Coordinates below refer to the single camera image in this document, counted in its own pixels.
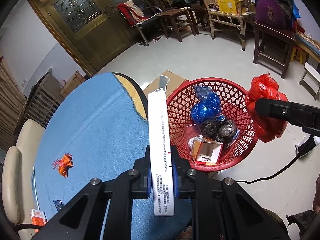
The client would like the purple bag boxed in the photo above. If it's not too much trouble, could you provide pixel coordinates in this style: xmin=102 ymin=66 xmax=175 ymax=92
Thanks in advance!
xmin=255 ymin=0 xmax=294 ymax=30

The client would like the round table with black rim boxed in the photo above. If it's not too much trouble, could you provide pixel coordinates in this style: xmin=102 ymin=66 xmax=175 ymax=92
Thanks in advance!
xmin=112 ymin=72 xmax=150 ymax=123

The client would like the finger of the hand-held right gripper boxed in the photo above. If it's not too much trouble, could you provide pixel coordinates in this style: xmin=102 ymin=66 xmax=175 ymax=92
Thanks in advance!
xmin=254 ymin=97 xmax=320 ymax=137

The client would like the orange and white box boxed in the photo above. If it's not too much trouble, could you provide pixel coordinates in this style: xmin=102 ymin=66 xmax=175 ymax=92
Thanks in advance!
xmin=190 ymin=137 xmax=223 ymax=166

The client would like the cream padded chair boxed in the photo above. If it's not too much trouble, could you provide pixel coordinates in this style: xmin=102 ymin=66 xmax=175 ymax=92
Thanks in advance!
xmin=1 ymin=119 xmax=46 ymax=240

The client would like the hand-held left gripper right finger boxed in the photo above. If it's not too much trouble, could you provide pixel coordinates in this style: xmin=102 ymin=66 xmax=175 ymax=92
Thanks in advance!
xmin=171 ymin=152 xmax=290 ymax=240

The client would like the blue tablecloth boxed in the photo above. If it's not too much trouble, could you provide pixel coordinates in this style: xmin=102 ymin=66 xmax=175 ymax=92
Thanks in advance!
xmin=32 ymin=72 xmax=193 ymax=240

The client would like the striped beige curtain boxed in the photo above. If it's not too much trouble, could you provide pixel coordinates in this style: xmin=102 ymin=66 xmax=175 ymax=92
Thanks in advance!
xmin=0 ymin=55 xmax=27 ymax=150

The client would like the orange candy wrapper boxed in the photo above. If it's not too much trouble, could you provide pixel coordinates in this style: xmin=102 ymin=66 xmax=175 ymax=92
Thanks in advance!
xmin=52 ymin=153 xmax=74 ymax=178

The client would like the large cardboard box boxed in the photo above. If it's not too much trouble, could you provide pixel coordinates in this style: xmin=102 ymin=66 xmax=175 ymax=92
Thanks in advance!
xmin=142 ymin=70 xmax=190 ymax=101

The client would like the small white stool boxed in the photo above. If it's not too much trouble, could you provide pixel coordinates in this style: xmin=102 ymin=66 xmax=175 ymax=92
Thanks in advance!
xmin=299 ymin=62 xmax=320 ymax=101

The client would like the red striped towel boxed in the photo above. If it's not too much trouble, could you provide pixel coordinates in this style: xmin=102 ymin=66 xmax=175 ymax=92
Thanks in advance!
xmin=117 ymin=0 xmax=152 ymax=27

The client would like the yellow box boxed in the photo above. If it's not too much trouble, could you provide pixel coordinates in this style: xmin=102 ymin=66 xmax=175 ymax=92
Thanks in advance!
xmin=216 ymin=0 xmax=243 ymax=15

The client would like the long white carton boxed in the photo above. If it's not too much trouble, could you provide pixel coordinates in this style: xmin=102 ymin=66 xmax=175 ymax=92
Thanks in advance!
xmin=147 ymin=89 xmax=175 ymax=217

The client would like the wicker armchair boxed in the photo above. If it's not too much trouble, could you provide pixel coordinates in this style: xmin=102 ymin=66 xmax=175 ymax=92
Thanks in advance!
xmin=202 ymin=0 xmax=253 ymax=51

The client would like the small yellow stool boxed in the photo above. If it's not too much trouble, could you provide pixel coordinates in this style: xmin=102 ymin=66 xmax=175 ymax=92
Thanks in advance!
xmin=290 ymin=45 xmax=309 ymax=64

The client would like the person's dark clothing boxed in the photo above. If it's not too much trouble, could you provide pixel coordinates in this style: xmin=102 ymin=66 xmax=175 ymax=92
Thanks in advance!
xmin=286 ymin=210 xmax=316 ymax=240

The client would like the metal frame chair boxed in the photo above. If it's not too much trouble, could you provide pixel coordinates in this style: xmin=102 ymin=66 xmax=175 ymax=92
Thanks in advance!
xmin=117 ymin=1 xmax=161 ymax=47

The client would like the black cable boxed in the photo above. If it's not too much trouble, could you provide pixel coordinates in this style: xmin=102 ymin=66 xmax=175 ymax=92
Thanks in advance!
xmin=236 ymin=154 xmax=302 ymax=184

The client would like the golden glass double door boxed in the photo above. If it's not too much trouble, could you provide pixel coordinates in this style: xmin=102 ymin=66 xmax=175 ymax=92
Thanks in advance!
xmin=27 ymin=0 xmax=160 ymax=77

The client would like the dark wooden chair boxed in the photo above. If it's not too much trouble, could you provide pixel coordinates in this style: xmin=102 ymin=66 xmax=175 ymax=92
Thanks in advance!
xmin=144 ymin=0 xmax=193 ymax=43

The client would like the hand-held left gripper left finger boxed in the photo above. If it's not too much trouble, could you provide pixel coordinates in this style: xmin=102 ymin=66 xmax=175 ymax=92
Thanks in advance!
xmin=34 ymin=145 xmax=153 ymax=240

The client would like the blue plastic bag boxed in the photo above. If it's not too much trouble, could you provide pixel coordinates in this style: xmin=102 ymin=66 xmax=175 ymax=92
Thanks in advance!
xmin=191 ymin=85 xmax=222 ymax=125

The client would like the wooden slatted cabinet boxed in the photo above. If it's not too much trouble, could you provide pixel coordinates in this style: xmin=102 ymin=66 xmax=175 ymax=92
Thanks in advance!
xmin=15 ymin=67 xmax=63 ymax=130

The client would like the person's right forearm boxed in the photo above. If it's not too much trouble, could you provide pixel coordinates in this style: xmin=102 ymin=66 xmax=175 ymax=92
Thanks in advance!
xmin=312 ymin=175 xmax=320 ymax=213

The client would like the dark wooden side table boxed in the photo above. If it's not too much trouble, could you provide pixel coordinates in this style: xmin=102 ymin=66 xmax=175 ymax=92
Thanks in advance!
xmin=187 ymin=5 xmax=213 ymax=35

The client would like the black plastic bag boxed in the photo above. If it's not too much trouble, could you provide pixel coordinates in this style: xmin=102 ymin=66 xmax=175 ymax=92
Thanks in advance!
xmin=201 ymin=119 xmax=238 ymax=148

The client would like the tall dark wooden stool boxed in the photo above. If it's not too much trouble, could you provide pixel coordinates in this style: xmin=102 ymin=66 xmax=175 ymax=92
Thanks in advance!
xmin=253 ymin=21 xmax=297 ymax=79

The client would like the red plastic basket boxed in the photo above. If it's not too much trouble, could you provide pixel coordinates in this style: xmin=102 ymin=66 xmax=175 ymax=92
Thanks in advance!
xmin=166 ymin=78 xmax=259 ymax=173

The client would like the small cardboard box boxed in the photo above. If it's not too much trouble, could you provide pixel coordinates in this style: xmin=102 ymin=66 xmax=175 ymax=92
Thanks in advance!
xmin=60 ymin=70 xmax=87 ymax=98

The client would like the red plastic bag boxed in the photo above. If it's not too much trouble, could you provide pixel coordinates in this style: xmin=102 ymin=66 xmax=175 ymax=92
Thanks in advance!
xmin=245 ymin=74 xmax=289 ymax=143

